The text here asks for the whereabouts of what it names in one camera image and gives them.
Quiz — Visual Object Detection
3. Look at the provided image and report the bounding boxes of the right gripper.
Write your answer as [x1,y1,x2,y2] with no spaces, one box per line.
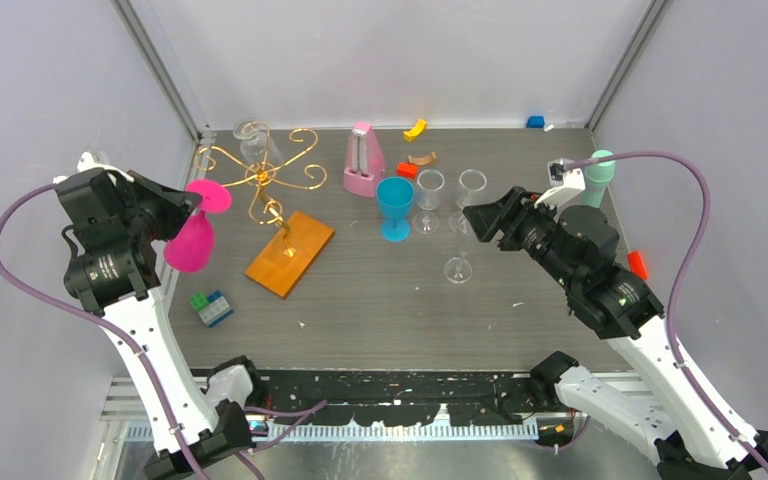
[462,184,580,290]

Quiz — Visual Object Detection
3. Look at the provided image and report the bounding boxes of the clear wine glass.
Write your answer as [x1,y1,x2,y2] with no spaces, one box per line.
[448,168,487,234]
[412,169,445,234]
[232,119,284,167]
[443,229,473,285]

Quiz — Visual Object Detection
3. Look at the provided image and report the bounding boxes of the pink plastic wine glass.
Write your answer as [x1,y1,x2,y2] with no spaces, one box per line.
[163,179,233,273]

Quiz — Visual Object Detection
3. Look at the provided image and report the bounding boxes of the blue plastic wine glass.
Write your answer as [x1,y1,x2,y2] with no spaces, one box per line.
[376,176,414,243]

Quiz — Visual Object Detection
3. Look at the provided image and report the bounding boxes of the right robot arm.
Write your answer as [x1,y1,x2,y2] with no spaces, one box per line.
[463,187,768,479]

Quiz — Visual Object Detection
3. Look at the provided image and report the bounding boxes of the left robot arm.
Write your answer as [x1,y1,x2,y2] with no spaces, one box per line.
[54,166,267,479]

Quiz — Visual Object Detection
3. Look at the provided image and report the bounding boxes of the orange wooden rack base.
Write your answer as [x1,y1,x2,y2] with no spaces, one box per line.
[245,211,335,299]

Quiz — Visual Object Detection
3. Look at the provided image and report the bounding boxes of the tan arch block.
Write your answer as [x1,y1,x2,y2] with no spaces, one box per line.
[408,152,437,167]

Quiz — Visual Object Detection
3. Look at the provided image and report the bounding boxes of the green blue toy bricks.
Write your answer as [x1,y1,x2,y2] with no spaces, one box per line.
[189,290,234,328]

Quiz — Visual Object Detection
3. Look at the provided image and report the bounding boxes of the blue block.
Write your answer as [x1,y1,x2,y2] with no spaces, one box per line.
[525,115,546,129]

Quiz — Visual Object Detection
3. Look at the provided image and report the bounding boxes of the yellow curved block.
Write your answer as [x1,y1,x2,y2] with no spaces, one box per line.
[402,118,428,143]

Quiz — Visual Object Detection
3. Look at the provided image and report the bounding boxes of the mint green microphone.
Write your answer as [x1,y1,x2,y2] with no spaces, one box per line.
[579,161,615,208]

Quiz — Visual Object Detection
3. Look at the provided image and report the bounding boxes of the pink metronome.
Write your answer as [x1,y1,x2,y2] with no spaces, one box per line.
[343,122,386,198]

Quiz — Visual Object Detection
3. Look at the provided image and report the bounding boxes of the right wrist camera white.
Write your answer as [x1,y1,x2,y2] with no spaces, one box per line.
[535,158,586,209]

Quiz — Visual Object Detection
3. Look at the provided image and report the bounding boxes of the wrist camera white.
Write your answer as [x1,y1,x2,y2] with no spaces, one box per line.
[52,150,135,188]
[535,158,586,209]

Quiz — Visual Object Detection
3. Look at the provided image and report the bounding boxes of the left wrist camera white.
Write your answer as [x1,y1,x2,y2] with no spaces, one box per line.
[52,150,135,188]

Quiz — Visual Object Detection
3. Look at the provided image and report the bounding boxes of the gold wire glass rack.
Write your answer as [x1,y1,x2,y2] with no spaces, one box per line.
[193,128,328,231]

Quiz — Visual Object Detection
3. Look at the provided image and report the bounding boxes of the orange red block by wall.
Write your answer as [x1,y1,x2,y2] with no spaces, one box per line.
[627,250,649,281]

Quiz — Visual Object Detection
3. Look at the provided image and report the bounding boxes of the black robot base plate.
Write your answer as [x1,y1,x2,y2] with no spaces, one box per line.
[214,367,599,439]

